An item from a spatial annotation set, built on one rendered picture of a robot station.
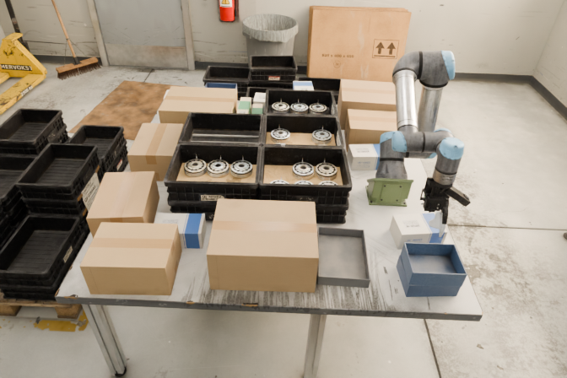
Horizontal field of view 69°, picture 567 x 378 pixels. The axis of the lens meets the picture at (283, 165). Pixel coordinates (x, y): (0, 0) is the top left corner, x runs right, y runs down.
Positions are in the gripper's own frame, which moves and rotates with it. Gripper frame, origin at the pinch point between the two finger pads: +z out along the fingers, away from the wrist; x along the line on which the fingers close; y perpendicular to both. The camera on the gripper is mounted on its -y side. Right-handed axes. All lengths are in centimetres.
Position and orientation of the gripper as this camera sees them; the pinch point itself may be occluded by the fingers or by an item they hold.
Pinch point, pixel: (435, 224)
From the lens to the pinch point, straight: 168.4
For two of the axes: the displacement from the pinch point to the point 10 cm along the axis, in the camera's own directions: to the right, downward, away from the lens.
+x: -0.5, 5.1, -8.6
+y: -10.0, -0.6, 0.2
